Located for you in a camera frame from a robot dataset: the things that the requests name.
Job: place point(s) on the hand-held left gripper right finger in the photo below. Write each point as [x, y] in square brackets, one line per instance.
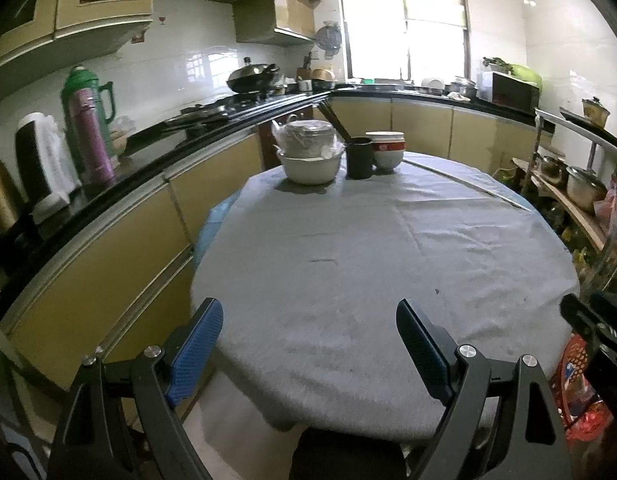
[423, 350]

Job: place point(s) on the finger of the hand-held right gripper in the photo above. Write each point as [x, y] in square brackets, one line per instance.
[583, 316]

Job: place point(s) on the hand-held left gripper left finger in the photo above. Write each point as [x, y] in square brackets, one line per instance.
[193, 355]

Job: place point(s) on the red plastic basket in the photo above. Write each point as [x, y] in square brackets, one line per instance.
[573, 360]

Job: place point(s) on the wooden shelf board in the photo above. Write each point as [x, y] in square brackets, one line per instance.
[573, 210]

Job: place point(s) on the grey tablecloth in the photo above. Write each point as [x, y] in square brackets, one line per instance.
[363, 260]

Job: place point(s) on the pink plastic bag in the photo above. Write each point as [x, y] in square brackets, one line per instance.
[610, 210]

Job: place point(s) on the yellow base cabinets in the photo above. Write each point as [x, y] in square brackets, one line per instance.
[113, 270]

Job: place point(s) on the large steel pot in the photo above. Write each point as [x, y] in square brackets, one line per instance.
[585, 187]

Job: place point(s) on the light blue table cover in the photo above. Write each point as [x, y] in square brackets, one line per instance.
[216, 220]

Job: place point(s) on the small dark pot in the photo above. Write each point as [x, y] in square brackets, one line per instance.
[553, 170]

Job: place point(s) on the stacked red white bowls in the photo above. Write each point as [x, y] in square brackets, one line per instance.
[387, 155]

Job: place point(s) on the metal storage rack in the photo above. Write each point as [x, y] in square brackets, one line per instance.
[553, 119]

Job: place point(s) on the black countertop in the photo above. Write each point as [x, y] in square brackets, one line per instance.
[153, 157]

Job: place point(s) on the yellow enamel pot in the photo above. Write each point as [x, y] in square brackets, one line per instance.
[595, 110]

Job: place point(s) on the white metal basin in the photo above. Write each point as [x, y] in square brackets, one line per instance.
[311, 170]

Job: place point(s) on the microwave oven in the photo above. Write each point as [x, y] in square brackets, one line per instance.
[513, 91]

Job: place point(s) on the pink thermos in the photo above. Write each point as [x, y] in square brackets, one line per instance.
[93, 140]

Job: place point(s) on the gas stove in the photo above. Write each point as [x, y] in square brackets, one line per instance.
[208, 110]

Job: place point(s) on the gold thermos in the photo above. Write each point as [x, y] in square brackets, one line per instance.
[1, 200]

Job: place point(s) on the green bag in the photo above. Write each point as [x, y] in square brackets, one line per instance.
[528, 74]

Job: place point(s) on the black white electric kettle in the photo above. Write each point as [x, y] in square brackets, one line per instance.
[31, 160]

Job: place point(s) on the leafy green plant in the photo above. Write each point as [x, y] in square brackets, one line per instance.
[495, 63]

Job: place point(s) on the black wok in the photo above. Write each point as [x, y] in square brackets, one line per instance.
[251, 77]

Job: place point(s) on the green thermos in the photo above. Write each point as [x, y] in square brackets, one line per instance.
[83, 82]

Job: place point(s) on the window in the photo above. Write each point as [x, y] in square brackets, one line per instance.
[403, 35]

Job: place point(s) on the small wall fan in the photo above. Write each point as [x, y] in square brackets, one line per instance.
[329, 40]

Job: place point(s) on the yellow wall cabinets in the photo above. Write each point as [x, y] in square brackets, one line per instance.
[258, 20]

